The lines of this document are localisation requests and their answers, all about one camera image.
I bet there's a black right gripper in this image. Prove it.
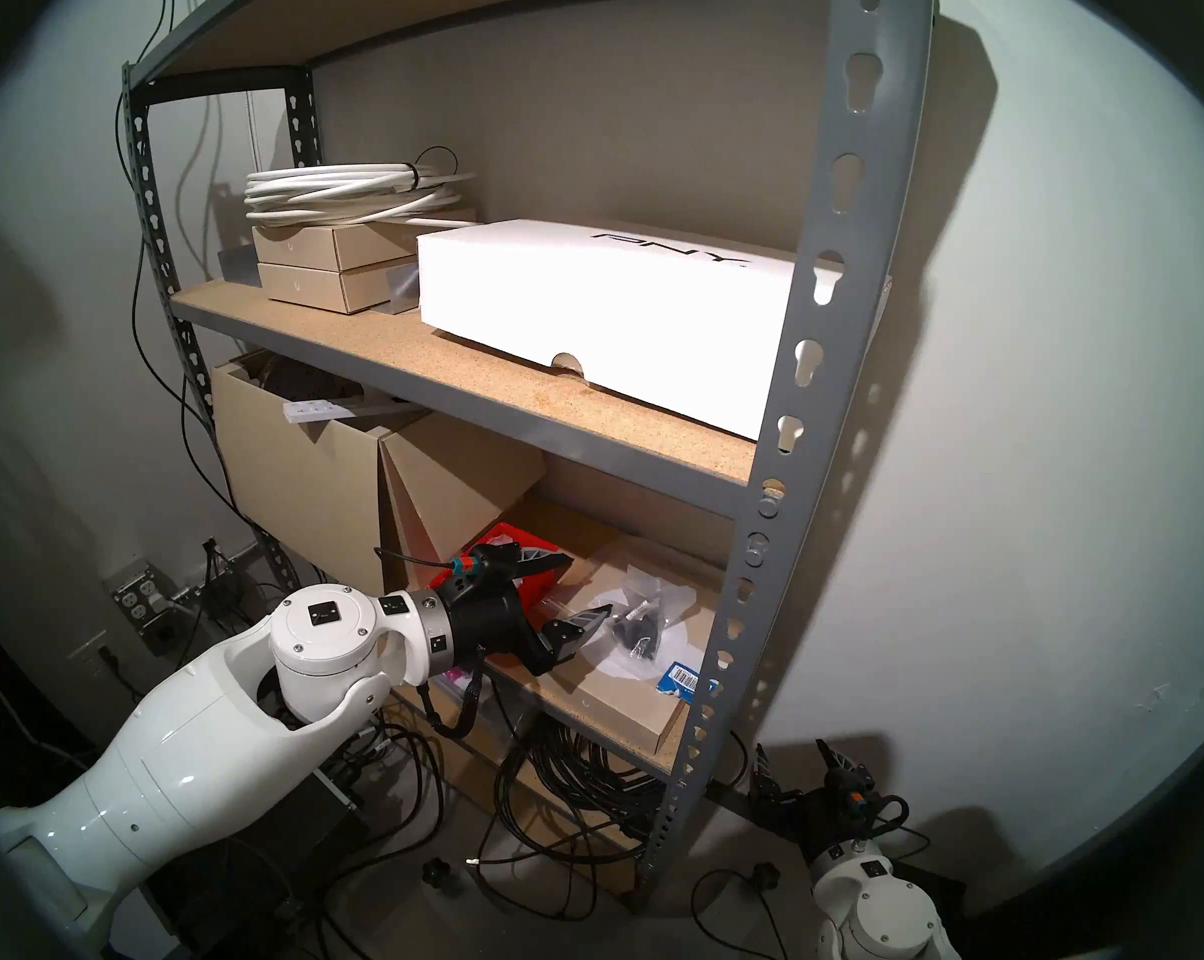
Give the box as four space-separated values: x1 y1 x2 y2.
755 738 908 859

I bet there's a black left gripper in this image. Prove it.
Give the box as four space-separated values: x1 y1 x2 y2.
442 545 615 677

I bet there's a red plastic bin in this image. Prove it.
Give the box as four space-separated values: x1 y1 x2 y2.
430 521 563 619

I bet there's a clear bag of black parts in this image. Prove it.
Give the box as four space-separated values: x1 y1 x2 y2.
587 580 695 681

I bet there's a black equipment case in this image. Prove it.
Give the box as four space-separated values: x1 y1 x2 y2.
142 768 368 960

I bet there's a grey metal rack shelf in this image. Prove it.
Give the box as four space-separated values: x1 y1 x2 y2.
122 0 938 914

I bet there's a cardboard box with open flap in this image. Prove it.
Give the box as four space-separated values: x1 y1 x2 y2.
377 413 548 579

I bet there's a large open cardboard box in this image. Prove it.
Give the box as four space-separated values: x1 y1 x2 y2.
210 353 428 599

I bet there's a white PNY cardboard box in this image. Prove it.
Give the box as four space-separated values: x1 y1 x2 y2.
417 218 893 441

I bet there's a small brown cardboard box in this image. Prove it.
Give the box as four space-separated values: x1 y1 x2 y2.
258 256 421 315
252 208 478 272

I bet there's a flat brown AP mount box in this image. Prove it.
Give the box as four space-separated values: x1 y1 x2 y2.
520 538 728 757

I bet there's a black cable coil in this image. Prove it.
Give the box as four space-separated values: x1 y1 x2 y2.
492 718 688 874

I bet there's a black floor cable tangle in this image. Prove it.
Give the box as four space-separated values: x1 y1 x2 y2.
322 698 448 849

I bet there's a metal wall outlet box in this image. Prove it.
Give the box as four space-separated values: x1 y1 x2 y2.
112 560 178 629

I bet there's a white coiled cable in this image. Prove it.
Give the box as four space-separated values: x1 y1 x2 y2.
244 148 478 229

